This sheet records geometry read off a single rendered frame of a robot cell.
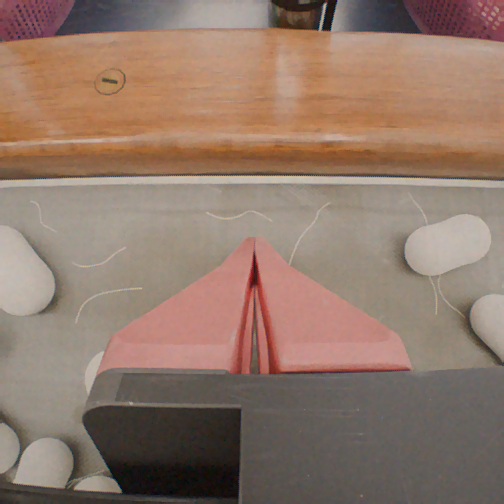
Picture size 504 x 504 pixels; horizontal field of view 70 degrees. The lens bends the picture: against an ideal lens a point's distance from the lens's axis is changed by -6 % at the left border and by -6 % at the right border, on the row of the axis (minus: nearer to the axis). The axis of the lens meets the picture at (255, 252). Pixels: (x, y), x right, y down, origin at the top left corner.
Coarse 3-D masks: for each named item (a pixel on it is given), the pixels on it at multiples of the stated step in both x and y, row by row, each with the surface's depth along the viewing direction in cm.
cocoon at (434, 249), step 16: (432, 224) 13; (448, 224) 13; (464, 224) 13; (480, 224) 13; (416, 240) 13; (432, 240) 13; (448, 240) 13; (464, 240) 13; (480, 240) 13; (416, 256) 13; (432, 256) 13; (448, 256) 13; (464, 256) 13; (480, 256) 13; (432, 272) 13
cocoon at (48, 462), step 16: (32, 448) 11; (48, 448) 11; (64, 448) 12; (32, 464) 11; (48, 464) 11; (64, 464) 11; (16, 480) 11; (32, 480) 11; (48, 480) 11; (64, 480) 11
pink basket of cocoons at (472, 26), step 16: (416, 0) 23; (432, 0) 21; (448, 0) 20; (464, 0) 19; (480, 0) 18; (496, 0) 17; (416, 16) 24; (432, 16) 22; (448, 16) 21; (464, 16) 20; (480, 16) 19; (496, 16) 18; (432, 32) 24; (448, 32) 22; (464, 32) 21; (480, 32) 20; (496, 32) 19
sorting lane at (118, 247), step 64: (0, 192) 15; (64, 192) 15; (128, 192) 15; (192, 192) 15; (256, 192) 15; (320, 192) 15; (384, 192) 15; (448, 192) 15; (64, 256) 14; (128, 256) 14; (192, 256) 14; (320, 256) 14; (384, 256) 14; (0, 320) 14; (64, 320) 14; (128, 320) 14; (384, 320) 14; (448, 320) 14; (0, 384) 13; (64, 384) 13
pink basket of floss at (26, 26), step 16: (0, 0) 18; (16, 0) 19; (32, 0) 21; (48, 0) 22; (64, 0) 24; (0, 16) 19; (16, 16) 20; (32, 16) 22; (48, 16) 23; (64, 16) 25; (0, 32) 20; (16, 32) 22; (32, 32) 23; (48, 32) 24
